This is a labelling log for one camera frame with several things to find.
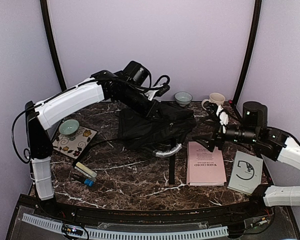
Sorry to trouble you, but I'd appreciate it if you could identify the left black frame post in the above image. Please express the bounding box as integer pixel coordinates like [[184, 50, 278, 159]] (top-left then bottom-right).
[[39, 0, 67, 92]]

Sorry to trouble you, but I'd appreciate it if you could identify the celadon green bowl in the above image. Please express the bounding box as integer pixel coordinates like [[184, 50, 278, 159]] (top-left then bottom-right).
[[58, 119, 80, 138]]

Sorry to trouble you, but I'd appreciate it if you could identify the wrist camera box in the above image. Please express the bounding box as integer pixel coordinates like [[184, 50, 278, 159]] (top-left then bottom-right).
[[123, 60, 151, 86], [242, 101, 268, 128]]

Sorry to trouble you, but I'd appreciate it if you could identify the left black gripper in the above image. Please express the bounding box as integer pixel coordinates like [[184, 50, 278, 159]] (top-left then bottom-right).
[[115, 84, 167, 122]]

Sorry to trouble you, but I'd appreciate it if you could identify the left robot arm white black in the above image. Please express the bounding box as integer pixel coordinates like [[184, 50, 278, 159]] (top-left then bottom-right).
[[21, 66, 162, 218]]

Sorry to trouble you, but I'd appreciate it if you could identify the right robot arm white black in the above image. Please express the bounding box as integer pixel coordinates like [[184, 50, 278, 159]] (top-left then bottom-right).
[[193, 100, 300, 217]]

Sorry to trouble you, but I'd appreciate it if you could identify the white slotted cable duct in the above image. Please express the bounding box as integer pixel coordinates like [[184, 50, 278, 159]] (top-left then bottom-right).
[[21, 213, 229, 240]]

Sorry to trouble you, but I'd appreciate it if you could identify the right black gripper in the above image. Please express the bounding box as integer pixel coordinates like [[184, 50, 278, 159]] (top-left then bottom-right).
[[192, 115, 259, 153]]

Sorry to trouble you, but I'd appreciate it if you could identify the black student backpack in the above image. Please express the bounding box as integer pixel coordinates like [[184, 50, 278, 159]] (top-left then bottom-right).
[[74, 102, 197, 184]]

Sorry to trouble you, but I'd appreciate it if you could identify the grey white booklet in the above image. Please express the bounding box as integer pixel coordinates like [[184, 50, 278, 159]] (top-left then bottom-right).
[[227, 151, 263, 196]]

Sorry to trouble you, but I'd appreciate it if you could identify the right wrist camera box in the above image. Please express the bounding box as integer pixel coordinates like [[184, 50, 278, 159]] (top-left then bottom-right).
[[242, 101, 268, 128]]

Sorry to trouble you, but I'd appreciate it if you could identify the small circuit board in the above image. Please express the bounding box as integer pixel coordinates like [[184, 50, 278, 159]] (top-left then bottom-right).
[[249, 217, 270, 228], [61, 224, 84, 237]]

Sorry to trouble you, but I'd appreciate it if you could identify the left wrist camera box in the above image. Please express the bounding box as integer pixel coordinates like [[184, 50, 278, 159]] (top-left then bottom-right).
[[123, 60, 151, 86]]

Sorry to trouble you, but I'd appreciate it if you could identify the black blue marker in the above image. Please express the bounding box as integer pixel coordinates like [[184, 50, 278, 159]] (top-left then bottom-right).
[[72, 173, 94, 187]]

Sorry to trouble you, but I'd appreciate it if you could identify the cream mug with print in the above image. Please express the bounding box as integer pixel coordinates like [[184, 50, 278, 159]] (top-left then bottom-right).
[[201, 92, 226, 110]]

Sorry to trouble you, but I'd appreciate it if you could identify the black frame post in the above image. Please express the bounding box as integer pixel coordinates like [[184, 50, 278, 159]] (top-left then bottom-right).
[[39, 0, 67, 92], [232, 0, 262, 108]]

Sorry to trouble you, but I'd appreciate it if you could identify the floral square coaster mat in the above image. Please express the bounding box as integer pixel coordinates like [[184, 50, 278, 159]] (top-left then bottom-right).
[[52, 126, 98, 159]]

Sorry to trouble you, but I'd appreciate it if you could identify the pink book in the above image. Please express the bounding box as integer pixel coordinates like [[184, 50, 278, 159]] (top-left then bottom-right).
[[186, 141, 227, 186]]

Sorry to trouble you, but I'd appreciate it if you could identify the small circuit board left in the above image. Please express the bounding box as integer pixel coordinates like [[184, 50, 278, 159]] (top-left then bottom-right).
[[61, 224, 84, 237]]

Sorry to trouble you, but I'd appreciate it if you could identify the small white blue bowl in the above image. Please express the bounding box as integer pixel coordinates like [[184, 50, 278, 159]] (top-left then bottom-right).
[[174, 91, 193, 107]]

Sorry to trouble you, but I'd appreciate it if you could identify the black front rail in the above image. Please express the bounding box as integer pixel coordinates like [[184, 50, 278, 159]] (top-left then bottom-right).
[[19, 192, 288, 226]]

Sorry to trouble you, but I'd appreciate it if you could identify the small circuit board right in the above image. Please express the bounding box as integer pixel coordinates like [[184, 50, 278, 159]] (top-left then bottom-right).
[[249, 217, 270, 228]]

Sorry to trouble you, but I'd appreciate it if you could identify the right black frame post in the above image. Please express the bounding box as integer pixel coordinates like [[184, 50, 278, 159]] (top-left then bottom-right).
[[232, 0, 262, 108]]

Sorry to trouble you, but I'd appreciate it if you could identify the cream eraser in case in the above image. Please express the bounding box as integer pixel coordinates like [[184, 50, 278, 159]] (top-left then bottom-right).
[[74, 162, 97, 179]]

